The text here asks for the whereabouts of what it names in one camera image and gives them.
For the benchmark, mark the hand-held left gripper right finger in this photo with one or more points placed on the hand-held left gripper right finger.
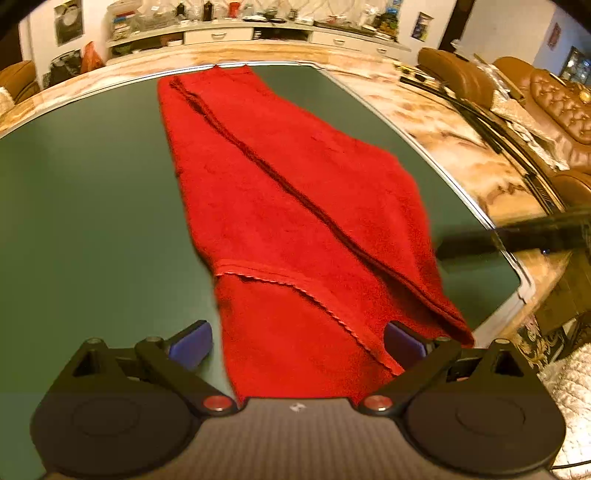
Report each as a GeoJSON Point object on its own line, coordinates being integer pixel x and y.
{"type": "Point", "coordinates": [401, 344]}

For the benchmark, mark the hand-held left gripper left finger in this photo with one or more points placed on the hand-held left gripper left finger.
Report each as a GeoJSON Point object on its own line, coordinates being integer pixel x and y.
{"type": "Point", "coordinates": [193, 344]}

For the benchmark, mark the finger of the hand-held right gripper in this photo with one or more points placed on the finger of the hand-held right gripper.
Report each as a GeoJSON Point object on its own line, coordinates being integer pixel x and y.
{"type": "Point", "coordinates": [466, 243]}

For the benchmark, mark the red towel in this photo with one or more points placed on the red towel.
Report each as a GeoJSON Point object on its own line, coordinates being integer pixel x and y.
{"type": "Point", "coordinates": [300, 207]}

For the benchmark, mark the white lace sofa cover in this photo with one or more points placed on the white lace sofa cover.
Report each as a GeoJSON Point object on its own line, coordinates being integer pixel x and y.
{"type": "Point", "coordinates": [521, 117]}

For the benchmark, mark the ornate black gold furniture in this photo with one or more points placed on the ornate black gold furniture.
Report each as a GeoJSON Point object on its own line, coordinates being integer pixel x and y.
{"type": "Point", "coordinates": [538, 344]}

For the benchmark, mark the brown tufted leather sofa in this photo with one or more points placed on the brown tufted leather sofa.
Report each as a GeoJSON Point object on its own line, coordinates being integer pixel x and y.
{"type": "Point", "coordinates": [561, 110]}

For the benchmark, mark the glass display cabinet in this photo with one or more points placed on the glass display cabinet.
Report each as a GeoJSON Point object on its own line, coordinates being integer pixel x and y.
{"type": "Point", "coordinates": [575, 64]}

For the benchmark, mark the brown leather armchair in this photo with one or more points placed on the brown leather armchair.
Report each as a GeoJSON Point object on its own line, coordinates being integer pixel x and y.
{"type": "Point", "coordinates": [455, 74]}
{"type": "Point", "coordinates": [21, 81]}

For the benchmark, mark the white lace cloth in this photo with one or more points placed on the white lace cloth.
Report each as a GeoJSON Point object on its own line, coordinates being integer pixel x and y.
{"type": "Point", "coordinates": [570, 401]}

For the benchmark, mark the dark wooden door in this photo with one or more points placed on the dark wooden door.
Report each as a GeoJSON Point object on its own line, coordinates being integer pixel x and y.
{"type": "Point", "coordinates": [455, 23]}

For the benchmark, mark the white sideboard cabinet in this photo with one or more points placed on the white sideboard cabinet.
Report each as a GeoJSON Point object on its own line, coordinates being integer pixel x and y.
{"type": "Point", "coordinates": [258, 34]}

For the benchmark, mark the black bag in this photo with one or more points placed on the black bag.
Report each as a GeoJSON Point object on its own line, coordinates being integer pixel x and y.
{"type": "Point", "coordinates": [64, 69]}

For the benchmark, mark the orange plastic bag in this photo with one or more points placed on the orange plastic bag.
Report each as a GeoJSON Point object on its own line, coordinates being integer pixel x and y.
{"type": "Point", "coordinates": [91, 57]}

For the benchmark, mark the red cup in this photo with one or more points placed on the red cup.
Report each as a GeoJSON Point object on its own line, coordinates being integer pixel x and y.
{"type": "Point", "coordinates": [234, 9]}

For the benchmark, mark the clear plastic storage box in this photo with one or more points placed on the clear plastic storage box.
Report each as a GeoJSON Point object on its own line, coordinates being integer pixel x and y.
{"type": "Point", "coordinates": [123, 21]}

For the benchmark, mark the dark glass bottle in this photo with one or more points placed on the dark glass bottle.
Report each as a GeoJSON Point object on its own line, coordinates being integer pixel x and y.
{"type": "Point", "coordinates": [208, 10]}

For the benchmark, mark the red wall poster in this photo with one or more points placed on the red wall poster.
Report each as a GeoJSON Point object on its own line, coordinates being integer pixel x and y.
{"type": "Point", "coordinates": [554, 36]}

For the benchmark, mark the blue wall poster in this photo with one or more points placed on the blue wall poster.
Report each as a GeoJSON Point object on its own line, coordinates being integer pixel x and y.
{"type": "Point", "coordinates": [423, 26]}

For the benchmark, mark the black and white wall poster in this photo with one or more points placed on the black and white wall poster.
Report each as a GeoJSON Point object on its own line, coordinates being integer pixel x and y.
{"type": "Point", "coordinates": [68, 21]}

